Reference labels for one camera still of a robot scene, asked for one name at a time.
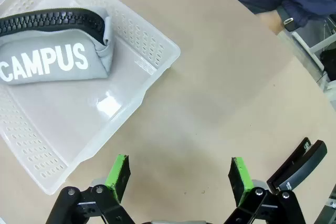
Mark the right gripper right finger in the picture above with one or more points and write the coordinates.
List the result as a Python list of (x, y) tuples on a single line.
[(240, 179)]

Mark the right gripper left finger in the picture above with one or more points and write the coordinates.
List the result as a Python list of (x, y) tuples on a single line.
[(118, 179)]

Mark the black stapler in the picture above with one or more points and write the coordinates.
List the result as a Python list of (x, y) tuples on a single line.
[(298, 166)]

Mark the person's left forearm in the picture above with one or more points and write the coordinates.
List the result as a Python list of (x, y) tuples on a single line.
[(312, 1)]

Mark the white perforated plastic basket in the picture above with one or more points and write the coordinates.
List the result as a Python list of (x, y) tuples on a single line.
[(78, 119)]

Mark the person's left hand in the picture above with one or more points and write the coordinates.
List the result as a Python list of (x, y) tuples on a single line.
[(270, 22)]

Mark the white desk with angled legs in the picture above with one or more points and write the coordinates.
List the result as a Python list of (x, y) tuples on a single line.
[(309, 48)]

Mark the dark smartwatch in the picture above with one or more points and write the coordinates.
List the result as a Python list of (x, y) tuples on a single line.
[(287, 20)]

